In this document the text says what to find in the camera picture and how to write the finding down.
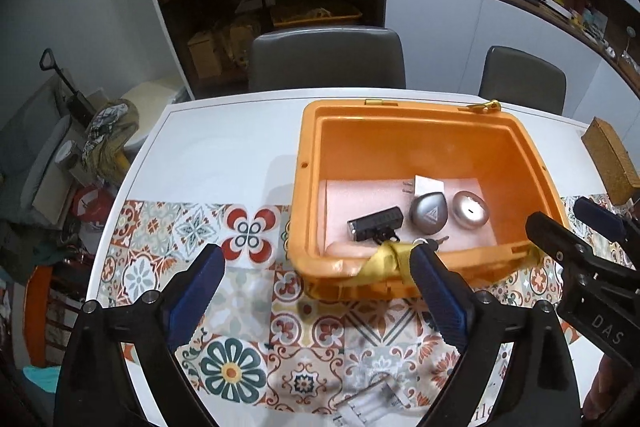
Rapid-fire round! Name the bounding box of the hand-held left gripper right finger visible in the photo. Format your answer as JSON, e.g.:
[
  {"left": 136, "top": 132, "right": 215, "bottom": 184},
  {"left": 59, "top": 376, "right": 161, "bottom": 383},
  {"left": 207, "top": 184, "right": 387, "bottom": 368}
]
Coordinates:
[{"left": 409, "top": 244, "right": 583, "bottom": 427}]

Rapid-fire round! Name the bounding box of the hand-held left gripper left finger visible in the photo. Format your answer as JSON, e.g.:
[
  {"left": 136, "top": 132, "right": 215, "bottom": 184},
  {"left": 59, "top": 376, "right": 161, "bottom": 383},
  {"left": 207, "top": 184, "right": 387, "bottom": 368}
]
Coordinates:
[{"left": 54, "top": 243, "right": 226, "bottom": 427}]

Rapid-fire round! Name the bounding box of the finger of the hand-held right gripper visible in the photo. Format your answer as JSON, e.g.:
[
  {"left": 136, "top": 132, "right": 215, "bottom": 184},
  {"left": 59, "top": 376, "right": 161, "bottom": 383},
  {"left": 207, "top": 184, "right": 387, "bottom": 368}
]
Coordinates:
[
  {"left": 526, "top": 211, "right": 640, "bottom": 303},
  {"left": 573, "top": 197, "right": 640, "bottom": 253}
]

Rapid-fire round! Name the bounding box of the silver teardrop device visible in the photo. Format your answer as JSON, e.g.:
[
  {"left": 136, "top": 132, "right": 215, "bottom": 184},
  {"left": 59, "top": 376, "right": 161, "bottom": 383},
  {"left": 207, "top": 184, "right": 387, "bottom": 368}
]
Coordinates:
[{"left": 410, "top": 192, "right": 449, "bottom": 230}]

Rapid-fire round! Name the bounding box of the silver egg-shaped device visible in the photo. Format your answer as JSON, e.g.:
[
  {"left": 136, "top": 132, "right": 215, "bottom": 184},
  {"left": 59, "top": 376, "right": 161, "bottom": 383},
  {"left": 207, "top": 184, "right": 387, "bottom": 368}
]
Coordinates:
[{"left": 452, "top": 190, "right": 490, "bottom": 225}]

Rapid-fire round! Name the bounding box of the black rectangular light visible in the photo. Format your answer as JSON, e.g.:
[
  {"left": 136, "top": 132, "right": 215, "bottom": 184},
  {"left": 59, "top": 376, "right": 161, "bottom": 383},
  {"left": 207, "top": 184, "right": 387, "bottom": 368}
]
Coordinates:
[{"left": 346, "top": 206, "right": 405, "bottom": 242}]

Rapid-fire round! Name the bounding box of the white charger plug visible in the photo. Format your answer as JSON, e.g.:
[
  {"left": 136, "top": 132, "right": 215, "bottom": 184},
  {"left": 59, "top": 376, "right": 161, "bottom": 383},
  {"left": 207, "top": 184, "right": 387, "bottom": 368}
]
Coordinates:
[{"left": 402, "top": 175, "right": 446, "bottom": 198}]

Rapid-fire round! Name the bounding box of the orange plastic box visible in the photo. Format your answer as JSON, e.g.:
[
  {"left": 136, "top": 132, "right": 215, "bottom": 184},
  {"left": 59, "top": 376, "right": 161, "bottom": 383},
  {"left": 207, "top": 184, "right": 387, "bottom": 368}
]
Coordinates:
[{"left": 289, "top": 99, "right": 571, "bottom": 303}]

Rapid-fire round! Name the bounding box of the person's right forearm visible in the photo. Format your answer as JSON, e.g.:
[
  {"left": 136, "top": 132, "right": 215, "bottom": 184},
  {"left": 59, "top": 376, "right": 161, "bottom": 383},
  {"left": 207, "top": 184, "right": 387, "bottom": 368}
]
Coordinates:
[{"left": 587, "top": 352, "right": 640, "bottom": 427}]

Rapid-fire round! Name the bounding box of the cork block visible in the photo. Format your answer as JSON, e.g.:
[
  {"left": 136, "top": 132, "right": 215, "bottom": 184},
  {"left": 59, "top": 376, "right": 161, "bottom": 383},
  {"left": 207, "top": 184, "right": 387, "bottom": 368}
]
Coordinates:
[{"left": 580, "top": 117, "right": 638, "bottom": 202}]

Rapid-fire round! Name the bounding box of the patterned tile table mat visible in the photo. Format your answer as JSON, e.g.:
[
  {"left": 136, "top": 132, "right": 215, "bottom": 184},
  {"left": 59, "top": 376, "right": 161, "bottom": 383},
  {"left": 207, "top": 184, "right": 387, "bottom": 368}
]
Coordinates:
[{"left": 97, "top": 194, "right": 631, "bottom": 427}]

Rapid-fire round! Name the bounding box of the clear plastic packet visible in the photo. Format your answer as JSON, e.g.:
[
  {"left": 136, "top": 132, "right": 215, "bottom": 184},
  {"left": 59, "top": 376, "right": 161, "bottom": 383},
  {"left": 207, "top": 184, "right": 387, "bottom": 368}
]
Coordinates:
[{"left": 332, "top": 379, "right": 408, "bottom": 427}]

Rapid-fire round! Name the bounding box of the pink foam liner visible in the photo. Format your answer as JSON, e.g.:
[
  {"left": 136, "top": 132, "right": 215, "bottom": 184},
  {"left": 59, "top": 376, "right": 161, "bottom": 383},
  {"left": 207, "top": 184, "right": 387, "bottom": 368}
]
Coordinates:
[{"left": 324, "top": 177, "right": 498, "bottom": 253}]

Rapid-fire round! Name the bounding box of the red bag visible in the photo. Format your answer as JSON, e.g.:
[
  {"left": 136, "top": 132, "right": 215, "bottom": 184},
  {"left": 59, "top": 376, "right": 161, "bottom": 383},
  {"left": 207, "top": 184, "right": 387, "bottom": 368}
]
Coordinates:
[{"left": 72, "top": 184, "right": 113, "bottom": 228}]

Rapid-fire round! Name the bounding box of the orange stool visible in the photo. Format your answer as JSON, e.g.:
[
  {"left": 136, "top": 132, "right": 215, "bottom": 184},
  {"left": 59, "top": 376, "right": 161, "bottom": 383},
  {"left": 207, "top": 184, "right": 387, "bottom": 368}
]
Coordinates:
[{"left": 22, "top": 264, "right": 88, "bottom": 365}]

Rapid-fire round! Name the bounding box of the grey chair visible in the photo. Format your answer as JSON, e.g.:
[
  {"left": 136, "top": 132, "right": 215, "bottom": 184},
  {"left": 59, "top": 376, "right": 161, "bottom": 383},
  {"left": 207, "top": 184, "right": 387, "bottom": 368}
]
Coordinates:
[
  {"left": 248, "top": 28, "right": 406, "bottom": 92},
  {"left": 479, "top": 46, "right": 567, "bottom": 115}
]

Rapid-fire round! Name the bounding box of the teal cloth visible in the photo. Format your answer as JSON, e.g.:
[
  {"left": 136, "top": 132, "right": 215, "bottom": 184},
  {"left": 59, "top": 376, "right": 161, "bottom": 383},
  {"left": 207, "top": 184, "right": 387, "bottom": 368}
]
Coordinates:
[{"left": 22, "top": 366, "right": 61, "bottom": 395}]

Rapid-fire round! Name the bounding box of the patterned cloth bag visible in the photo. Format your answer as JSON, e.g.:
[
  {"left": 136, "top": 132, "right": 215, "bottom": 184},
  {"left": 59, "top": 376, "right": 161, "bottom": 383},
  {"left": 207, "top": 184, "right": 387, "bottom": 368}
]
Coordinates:
[{"left": 80, "top": 99, "right": 141, "bottom": 182}]

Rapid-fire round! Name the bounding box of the tape roll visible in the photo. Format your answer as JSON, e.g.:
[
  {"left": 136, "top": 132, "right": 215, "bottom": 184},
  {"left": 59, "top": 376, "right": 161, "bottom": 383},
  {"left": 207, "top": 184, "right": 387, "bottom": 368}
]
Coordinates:
[{"left": 54, "top": 141, "right": 81, "bottom": 168}]

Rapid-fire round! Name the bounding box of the grey cushion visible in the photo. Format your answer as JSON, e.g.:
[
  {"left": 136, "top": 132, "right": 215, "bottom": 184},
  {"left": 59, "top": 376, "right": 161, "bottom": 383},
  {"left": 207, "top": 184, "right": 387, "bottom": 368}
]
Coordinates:
[{"left": 0, "top": 114, "right": 73, "bottom": 218}]

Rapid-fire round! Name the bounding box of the cream lidded bin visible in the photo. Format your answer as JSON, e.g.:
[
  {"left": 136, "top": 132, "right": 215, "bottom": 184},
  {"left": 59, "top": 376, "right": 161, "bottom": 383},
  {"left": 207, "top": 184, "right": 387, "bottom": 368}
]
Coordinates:
[{"left": 120, "top": 76, "right": 191, "bottom": 108}]

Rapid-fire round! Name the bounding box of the cardboard box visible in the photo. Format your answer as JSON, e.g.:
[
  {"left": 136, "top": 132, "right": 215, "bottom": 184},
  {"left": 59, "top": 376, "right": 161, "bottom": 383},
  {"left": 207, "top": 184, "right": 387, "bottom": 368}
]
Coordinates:
[{"left": 187, "top": 31, "right": 223, "bottom": 80}]

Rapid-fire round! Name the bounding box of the black handled cart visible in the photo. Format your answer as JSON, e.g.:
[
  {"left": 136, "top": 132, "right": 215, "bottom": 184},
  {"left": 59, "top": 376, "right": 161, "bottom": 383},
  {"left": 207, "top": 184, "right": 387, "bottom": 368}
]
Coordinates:
[{"left": 39, "top": 48, "right": 96, "bottom": 122}]

